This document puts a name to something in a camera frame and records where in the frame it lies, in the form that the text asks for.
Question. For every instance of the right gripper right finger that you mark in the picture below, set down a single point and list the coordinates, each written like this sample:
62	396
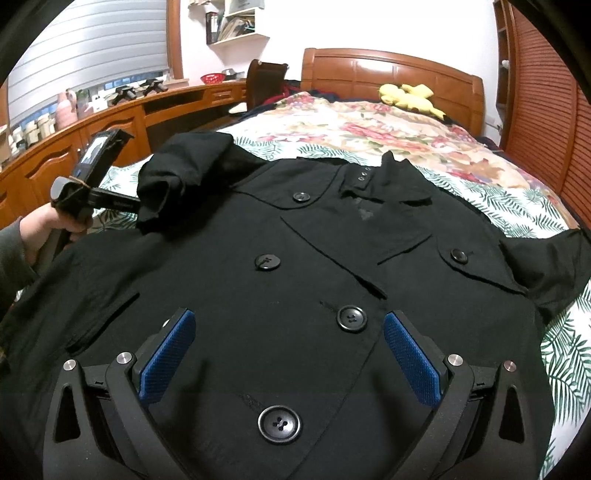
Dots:
480	424

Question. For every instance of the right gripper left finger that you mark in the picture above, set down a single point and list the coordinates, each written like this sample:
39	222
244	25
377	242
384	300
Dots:
99	426

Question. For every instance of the black button coat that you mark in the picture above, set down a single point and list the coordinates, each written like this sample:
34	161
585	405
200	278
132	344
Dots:
290	268

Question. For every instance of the left forearm grey sleeve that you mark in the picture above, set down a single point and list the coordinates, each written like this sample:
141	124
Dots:
15	271

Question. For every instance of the person's left hand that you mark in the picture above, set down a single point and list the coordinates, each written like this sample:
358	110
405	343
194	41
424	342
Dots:
36	227

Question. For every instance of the pink vase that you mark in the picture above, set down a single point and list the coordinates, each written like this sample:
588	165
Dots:
66	110

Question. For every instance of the black stand on desk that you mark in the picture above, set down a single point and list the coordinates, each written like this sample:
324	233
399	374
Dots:
152	86
123	94

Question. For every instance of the grey window blind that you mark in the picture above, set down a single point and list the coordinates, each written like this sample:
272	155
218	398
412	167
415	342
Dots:
89	43

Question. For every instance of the red bowl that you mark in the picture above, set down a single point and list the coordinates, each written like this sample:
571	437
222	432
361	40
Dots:
212	78

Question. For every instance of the dark wooden chair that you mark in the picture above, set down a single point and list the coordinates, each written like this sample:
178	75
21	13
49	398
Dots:
264	80

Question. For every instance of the floral leaf bedspread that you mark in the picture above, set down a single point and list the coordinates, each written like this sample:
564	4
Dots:
448	156

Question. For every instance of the wooden headboard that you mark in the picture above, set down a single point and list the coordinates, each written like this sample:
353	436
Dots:
359	73

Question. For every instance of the wooden louvered wardrobe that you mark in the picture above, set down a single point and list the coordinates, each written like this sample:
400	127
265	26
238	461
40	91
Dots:
547	116

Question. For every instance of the yellow plush toy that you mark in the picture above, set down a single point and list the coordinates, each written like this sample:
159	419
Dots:
410	98

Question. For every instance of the white wall shelf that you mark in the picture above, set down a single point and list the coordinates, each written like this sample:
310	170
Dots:
230	21

